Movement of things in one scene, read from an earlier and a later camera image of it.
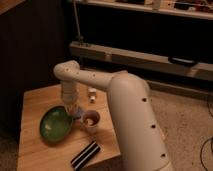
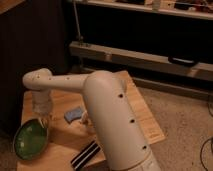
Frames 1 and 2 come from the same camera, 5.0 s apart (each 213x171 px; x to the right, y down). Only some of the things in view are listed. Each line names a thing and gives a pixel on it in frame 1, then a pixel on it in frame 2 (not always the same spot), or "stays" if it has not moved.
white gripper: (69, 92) -> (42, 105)
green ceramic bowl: (56, 124) -> (31, 140)
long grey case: (137, 59) stays
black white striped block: (85, 155) stays
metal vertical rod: (80, 37) stays
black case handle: (185, 61) stays
